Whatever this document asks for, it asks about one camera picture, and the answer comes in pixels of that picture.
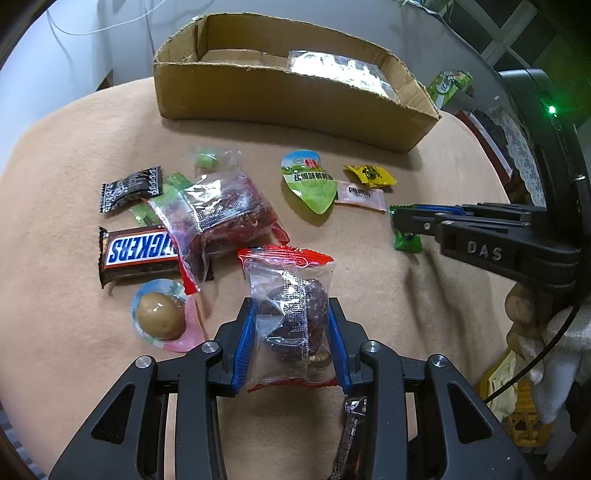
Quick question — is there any yellow candy packet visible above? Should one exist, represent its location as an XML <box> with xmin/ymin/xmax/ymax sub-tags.
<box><xmin>343</xmin><ymin>165</ymin><xmax>398</xmax><ymax>190</ymax></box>

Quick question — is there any brown chocolate bar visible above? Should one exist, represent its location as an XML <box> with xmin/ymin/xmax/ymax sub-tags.
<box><xmin>98</xmin><ymin>224</ymin><xmax>215</xmax><ymax>289</ymax></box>

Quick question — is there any white lace cloth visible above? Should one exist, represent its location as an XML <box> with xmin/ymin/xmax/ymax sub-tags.
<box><xmin>489</xmin><ymin>108</ymin><xmax>548</xmax><ymax>208</ymax></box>

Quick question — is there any small green packet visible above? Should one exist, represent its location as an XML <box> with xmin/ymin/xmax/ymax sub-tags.
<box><xmin>390</xmin><ymin>205</ymin><xmax>424</xmax><ymax>254</ymax></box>

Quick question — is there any clear biscuit packet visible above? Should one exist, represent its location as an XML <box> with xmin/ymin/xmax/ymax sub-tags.
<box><xmin>287</xmin><ymin>50</ymin><xmax>402</xmax><ymax>99</ymax></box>

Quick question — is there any black candy wrapper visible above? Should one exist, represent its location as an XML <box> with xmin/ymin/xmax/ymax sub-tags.
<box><xmin>100</xmin><ymin>166</ymin><xmax>164</xmax><ymax>215</ymax></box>

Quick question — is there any pink candy packet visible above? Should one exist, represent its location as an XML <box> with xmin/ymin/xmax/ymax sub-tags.
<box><xmin>333</xmin><ymin>180</ymin><xmax>387</xmax><ymax>212</ymax></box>

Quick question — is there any brown cardboard box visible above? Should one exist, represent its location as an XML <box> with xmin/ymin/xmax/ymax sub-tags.
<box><xmin>152</xmin><ymin>13</ymin><xmax>441</xmax><ymax>154</ymax></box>

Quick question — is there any dark brown foil packet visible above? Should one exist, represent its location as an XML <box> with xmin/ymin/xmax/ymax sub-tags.
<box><xmin>329</xmin><ymin>396</ymin><xmax>370</xmax><ymax>480</ymax></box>

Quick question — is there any clear braised egg packet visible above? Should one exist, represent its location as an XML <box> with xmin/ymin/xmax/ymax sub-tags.
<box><xmin>131</xmin><ymin>278</ymin><xmax>207</xmax><ymax>352</ymax></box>

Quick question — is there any flat green packet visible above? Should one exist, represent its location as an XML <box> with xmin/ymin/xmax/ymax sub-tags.
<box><xmin>129</xmin><ymin>173</ymin><xmax>197</xmax><ymax>227</ymax></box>

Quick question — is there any green drink carton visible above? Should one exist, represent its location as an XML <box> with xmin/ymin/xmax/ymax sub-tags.
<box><xmin>427</xmin><ymin>70</ymin><xmax>474</xmax><ymax>109</ymax></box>

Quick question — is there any large clear red date packet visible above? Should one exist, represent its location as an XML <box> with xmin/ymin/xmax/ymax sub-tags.
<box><xmin>148</xmin><ymin>171</ymin><xmax>291</xmax><ymax>294</ymax></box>

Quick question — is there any white window frame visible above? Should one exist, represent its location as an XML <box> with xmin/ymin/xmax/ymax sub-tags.
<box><xmin>450</xmin><ymin>0</ymin><xmax>561</xmax><ymax>75</ymax></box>

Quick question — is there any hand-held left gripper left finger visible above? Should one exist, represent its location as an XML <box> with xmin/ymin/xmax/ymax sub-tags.
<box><xmin>48</xmin><ymin>296</ymin><xmax>257</xmax><ymax>480</ymax></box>

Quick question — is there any green leaf-shaped packet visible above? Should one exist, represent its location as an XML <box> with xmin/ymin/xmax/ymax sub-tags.
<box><xmin>281</xmin><ymin>149</ymin><xmax>340</xmax><ymax>215</ymax></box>

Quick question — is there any yellow plastic crate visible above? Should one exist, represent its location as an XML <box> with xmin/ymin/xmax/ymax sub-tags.
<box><xmin>505</xmin><ymin>383</ymin><xmax>555</xmax><ymax>448</ymax></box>

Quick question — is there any red-edged clear date packet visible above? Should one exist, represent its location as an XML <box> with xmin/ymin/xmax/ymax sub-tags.
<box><xmin>238</xmin><ymin>246</ymin><xmax>340</xmax><ymax>393</ymax></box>

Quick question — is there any white cable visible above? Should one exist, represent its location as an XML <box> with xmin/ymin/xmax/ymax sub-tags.
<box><xmin>46</xmin><ymin>0</ymin><xmax>155</xmax><ymax>35</ymax></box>

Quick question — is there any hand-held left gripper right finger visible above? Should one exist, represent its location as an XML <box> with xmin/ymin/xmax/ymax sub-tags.
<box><xmin>327</xmin><ymin>296</ymin><xmax>539</xmax><ymax>480</ymax></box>

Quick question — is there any yellow paper packet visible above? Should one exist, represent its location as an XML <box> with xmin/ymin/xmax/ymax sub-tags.
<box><xmin>480</xmin><ymin>348</ymin><xmax>520</xmax><ymax>423</ymax></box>

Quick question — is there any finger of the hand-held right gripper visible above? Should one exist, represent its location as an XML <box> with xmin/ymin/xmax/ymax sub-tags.
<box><xmin>412</xmin><ymin>202</ymin><xmax>548</xmax><ymax>222</ymax></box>
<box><xmin>390</xmin><ymin>207</ymin><xmax>581</xmax><ymax>289</ymax></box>

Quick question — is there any person's right hand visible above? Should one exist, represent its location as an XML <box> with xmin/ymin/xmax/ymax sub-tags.
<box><xmin>504</xmin><ymin>281</ymin><xmax>591</xmax><ymax>428</ymax></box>

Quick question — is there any black cable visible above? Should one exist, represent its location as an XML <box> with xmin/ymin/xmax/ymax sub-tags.
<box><xmin>480</xmin><ymin>295</ymin><xmax>580</xmax><ymax>404</ymax></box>

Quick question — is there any clear green candy packet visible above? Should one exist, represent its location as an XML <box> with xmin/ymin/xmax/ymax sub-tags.
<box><xmin>191</xmin><ymin>145</ymin><xmax>245</xmax><ymax>178</ymax></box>

